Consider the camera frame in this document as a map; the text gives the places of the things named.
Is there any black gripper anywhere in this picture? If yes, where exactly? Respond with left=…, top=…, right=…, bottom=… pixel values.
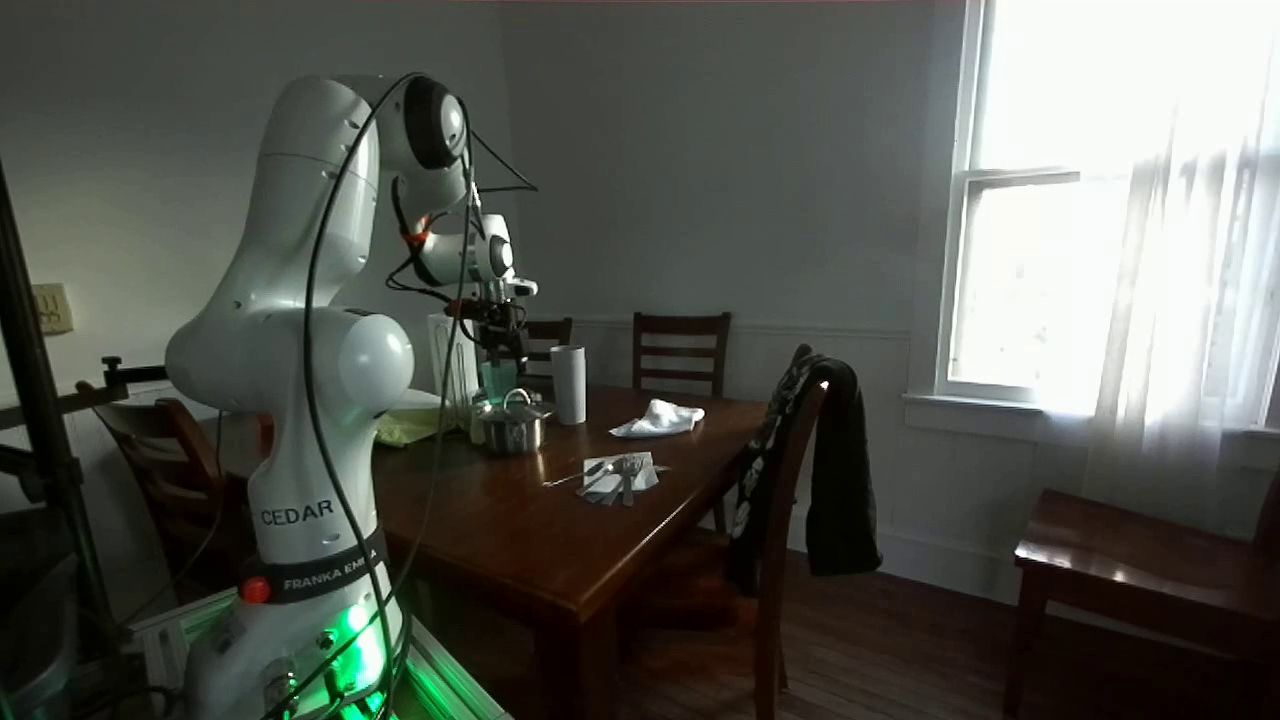
left=460, top=291, right=535, bottom=396

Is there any silver pot lid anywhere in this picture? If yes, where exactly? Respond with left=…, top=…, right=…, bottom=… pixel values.
left=470, top=383, right=551, bottom=422

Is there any dark wooden chair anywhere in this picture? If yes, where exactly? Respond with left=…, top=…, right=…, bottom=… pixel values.
left=518, top=312, right=580, bottom=406
left=627, top=306, right=738, bottom=403
left=87, top=393, right=271, bottom=607

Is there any white cylindrical roll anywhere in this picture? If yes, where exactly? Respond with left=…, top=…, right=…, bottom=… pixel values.
left=547, top=340, right=591, bottom=428

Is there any yellow-green cloth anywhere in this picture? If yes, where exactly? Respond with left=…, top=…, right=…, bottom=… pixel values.
left=371, top=403, right=471, bottom=453

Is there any crumpled white cloth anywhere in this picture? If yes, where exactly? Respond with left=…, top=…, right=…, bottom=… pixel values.
left=608, top=393, right=709, bottom=444

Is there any white paper napkin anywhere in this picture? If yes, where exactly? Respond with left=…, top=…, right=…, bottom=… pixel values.
left=577, top=448, right=664, bottom=509

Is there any robot mounting platform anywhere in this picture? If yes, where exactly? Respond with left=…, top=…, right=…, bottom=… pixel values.
left=125, top=588, right=513, bottom=720

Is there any wooden chair with jacket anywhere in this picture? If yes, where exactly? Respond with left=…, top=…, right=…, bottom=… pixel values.
left=619, top=340, right=860, bottom=720

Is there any black jacket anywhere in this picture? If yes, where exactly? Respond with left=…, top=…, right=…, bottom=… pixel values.
left=726, top=346, right=885, bottom=598

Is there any large bright window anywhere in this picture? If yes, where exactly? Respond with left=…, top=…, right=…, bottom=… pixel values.
left=930, top=0, right=1280, bottom=420

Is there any dark wooden side table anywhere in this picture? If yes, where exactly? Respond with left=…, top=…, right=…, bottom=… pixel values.
left=1000, top=482, right=1280, bottom=720

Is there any sheer white curtain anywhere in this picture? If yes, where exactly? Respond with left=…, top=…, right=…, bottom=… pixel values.
left=1081, top=0, right=1280, bottom=473

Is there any silver pot with long handle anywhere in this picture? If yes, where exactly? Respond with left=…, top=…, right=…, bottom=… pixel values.
left=466, top=396, right=599, bottom=493

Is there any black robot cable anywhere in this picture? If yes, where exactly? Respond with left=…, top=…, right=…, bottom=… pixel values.
left=299, top=69, right=481, bottom=647

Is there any wall light switch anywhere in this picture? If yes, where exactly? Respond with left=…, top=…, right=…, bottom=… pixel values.
left=29, top=279, right=82, bottom=340

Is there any black camera stand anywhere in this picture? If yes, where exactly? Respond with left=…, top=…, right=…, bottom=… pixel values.
left=0, top=164, right=172, bottom=671

